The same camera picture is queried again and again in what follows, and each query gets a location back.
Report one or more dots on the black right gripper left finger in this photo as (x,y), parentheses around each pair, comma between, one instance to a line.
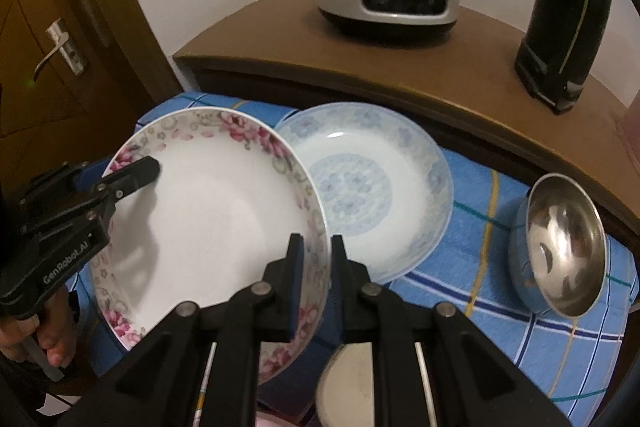
(200,366)

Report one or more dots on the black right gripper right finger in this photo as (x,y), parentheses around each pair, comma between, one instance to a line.
(432,366)

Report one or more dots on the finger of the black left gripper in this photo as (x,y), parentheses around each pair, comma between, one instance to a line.
(124,181)

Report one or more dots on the cream enamel bowl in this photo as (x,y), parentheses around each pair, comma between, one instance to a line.
(344,396)

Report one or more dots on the pink floral rim plate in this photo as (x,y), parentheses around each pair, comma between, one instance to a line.
(230,194)

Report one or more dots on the stainless steel bowl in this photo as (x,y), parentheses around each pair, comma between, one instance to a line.
(558,253)

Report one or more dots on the blue patterned white plate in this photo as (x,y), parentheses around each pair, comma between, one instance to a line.
(384,184)

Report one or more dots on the person's left hand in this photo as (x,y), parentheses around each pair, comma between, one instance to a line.
(56,333)

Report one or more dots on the blue checked tablecloth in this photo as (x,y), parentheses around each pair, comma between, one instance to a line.
(574,364)

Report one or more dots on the brown wooden door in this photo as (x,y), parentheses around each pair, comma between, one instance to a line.
(62,117)

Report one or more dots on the brown wooden cabinet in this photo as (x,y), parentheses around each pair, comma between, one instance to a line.
(464,87)

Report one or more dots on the metal door handle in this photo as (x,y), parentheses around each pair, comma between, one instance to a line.
(65,45)

